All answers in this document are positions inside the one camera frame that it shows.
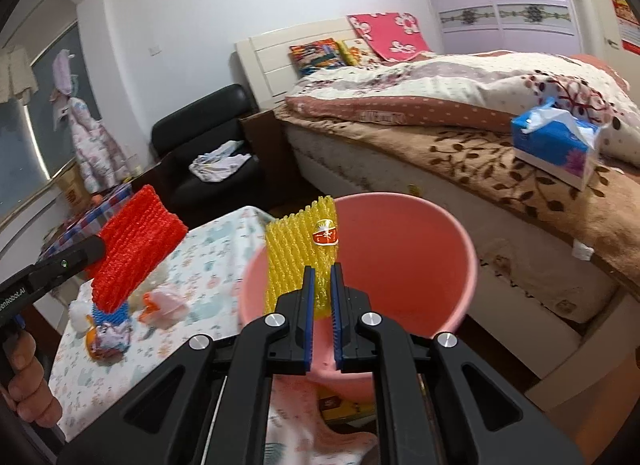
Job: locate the shiny snack wrapper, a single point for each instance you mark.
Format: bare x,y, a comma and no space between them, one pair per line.
107,342

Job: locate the pale printed garment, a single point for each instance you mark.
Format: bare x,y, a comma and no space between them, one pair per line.
220,162

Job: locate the white wall socket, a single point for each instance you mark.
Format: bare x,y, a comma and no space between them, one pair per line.
155,50

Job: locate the person's left hand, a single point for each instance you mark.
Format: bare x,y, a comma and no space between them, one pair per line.
30,385

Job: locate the white knitted cardigan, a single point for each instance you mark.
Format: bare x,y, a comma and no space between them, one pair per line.
17,75

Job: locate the orange fruit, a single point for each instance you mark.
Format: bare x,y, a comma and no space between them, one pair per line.
98,199

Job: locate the red foam fruit net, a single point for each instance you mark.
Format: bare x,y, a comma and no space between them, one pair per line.
135,245

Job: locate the white quilted mattress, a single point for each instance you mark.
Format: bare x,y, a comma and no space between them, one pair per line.
400,175

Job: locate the floral tablecloth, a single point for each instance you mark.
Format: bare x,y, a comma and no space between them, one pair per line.
210,265

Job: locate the blue tissue box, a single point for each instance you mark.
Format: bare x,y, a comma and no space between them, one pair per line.
550,150

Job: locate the floral patchwork quilt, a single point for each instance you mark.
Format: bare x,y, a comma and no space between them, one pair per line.
450,80

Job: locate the white wooden bed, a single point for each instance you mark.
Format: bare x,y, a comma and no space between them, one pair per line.
265,70

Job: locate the dark wooden nightstand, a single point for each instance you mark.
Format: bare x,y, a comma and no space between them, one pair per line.
270,155

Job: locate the pink flower pillow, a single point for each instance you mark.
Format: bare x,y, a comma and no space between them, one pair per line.
390,35

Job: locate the plaid tablecloth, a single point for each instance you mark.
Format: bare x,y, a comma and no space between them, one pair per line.
80,225

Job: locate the yellow floral pillow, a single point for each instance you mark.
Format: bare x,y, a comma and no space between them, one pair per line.
357,52

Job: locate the white plastic wrap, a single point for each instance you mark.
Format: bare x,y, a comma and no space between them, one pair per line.
79,316

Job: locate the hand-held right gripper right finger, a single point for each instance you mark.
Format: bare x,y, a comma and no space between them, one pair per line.
338,315

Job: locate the pink plastic bin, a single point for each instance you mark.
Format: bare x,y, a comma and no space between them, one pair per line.
400,265

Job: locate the red wall poster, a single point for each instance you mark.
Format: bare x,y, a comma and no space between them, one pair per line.
625,20

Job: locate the colourful printed pillow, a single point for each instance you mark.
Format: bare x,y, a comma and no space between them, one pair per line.
315,57

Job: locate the pink padded jacket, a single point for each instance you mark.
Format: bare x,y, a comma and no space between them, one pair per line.
95,145

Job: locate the window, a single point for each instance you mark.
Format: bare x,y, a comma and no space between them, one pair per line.
30,145

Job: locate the blue foam fruit net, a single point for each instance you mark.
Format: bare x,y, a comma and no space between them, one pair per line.
107,317

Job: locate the dark wooden cabinet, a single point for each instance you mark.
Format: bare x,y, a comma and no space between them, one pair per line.
155,177

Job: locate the yellow cardboard box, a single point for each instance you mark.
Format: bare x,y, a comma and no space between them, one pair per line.
72,190

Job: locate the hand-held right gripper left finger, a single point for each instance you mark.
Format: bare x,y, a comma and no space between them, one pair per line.
309,315

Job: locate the white door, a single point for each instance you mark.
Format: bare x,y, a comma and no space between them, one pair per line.
595,20

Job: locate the black leather armchair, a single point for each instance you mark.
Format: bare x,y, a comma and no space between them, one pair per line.
200,120

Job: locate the purple hanging hat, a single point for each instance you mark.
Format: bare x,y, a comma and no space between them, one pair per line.
64,70

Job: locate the brown leaf pattern blanket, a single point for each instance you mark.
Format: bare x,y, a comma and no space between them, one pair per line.
500,160

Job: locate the yellow foam fruit net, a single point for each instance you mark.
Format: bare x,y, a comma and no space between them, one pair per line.
292,250

